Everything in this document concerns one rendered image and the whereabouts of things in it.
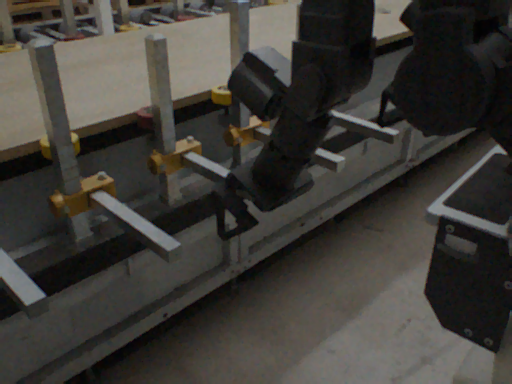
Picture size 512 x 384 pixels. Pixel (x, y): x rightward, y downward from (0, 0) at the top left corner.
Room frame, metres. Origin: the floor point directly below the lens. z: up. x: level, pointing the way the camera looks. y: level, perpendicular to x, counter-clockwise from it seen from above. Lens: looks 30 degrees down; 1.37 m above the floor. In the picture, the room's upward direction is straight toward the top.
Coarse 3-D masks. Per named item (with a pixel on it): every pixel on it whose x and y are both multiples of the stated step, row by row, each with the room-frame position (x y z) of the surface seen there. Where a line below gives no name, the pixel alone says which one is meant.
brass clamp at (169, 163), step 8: (176, 144) 1.15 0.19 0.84; (184, 144) 1.15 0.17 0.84; (192, 144) 1.15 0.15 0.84; (200, 144) 1.16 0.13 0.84; (152, 152) 1.11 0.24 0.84; (176, 152) 1.11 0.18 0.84; (184, 152) 1.12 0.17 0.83; (200, 152) 1.16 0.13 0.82; (152, 160) 1.08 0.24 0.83; (160, 160) 1.08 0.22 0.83; (168, 160) 1.09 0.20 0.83; (176, 160) 1.10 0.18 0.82; (152, 168) 1.08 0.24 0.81; (160, 168) 1.07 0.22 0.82; (168, 168) 1.09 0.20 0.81; (176, 168) 1.10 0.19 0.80
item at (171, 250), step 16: (80, 176) 1.02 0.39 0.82; (96, 192) 0.95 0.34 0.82; (96, 208) 0.92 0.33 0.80; (112, 208) 0.88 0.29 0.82; (128, 208) 0.88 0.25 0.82; (128, 224) 0.83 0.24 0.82; (144, 224) 0.82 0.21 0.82; (144, 240) 0.79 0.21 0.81; (160, 240) 0.77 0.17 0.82; (160, 256) 0.75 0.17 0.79; (176, 256) 0.75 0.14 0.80
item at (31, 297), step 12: (0, 252) 0.69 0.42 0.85; (0, 264) 0.66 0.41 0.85; (12, 264) 0.66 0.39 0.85; (0, 276) 0.63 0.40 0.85; (12, 276) 0.63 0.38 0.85; (24, 276) 0.63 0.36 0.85; (12, 288) 0.60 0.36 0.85; (24, 288) 0.60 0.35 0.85; (36, 288) 0.60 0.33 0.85; (24, 300) 0.57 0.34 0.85; (36, 300) 0.57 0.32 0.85; (24, 312) 0.57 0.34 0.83; (36, 312) 0.57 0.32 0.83
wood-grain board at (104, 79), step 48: (384, 0) 2.87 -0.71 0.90; (96, 48) 1.86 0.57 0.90; (144, 48) 1.86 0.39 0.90; (192, 48) 1.87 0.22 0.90; (288, 48) 1.87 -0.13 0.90; (0, 96) 1.33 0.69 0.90; (96, 96) 1.34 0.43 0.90; (144, 96) 1.34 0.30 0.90; (192, 96) 1.36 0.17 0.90; (0, 144) 1.02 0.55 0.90
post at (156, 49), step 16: (160, 48) 1.10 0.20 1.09; (160, 64) 1.10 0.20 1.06; (160, 80) 1.10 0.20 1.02; (160, 96) 1.09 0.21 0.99; (160, 112) 1.09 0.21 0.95; (160, 128) 1.09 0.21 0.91; (160, 144) 1.10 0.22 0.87; (160, 176) 1.11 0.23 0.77; (176, 176) 1.11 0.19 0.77; (176, 192) 1.11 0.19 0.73
